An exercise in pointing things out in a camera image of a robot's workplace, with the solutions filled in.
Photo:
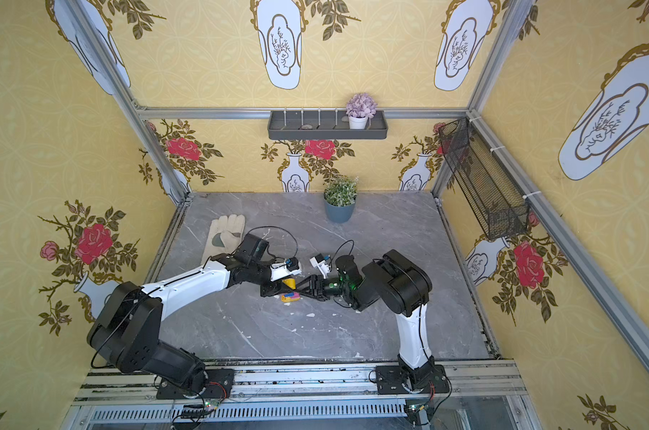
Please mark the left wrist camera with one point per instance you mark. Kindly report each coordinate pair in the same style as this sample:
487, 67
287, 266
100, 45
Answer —
289, 268

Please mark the black wire mesh basket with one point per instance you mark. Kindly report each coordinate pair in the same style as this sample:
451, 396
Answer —
494, 198

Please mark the grey wall shelf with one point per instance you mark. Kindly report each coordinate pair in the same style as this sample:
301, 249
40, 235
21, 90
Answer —
322, 124

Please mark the purple flower white pot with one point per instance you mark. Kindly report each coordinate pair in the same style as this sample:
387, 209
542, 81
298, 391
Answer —
360, 109

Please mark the yellow striped lego brick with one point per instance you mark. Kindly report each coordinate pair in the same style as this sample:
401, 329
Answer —
287, 298

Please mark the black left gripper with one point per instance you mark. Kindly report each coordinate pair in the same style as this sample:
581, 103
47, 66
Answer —
271, 288

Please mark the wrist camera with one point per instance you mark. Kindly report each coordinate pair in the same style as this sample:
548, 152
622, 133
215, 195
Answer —
323, 263
289, 268

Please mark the blue pot green plant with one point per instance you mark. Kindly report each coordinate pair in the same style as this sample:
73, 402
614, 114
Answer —
340, 197

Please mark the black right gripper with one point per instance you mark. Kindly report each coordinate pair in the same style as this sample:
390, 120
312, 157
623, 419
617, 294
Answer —
318, 285

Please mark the beige work glove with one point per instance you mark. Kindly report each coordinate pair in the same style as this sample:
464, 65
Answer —
224, 236

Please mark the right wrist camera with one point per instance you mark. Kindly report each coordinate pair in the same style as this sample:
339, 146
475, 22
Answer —
323, 263

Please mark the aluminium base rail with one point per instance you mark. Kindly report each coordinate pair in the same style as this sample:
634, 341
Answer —
470, 394

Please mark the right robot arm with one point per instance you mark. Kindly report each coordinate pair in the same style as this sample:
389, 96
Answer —
397, 282

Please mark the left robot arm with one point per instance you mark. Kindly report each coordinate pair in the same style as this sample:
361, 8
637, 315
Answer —
127, 331

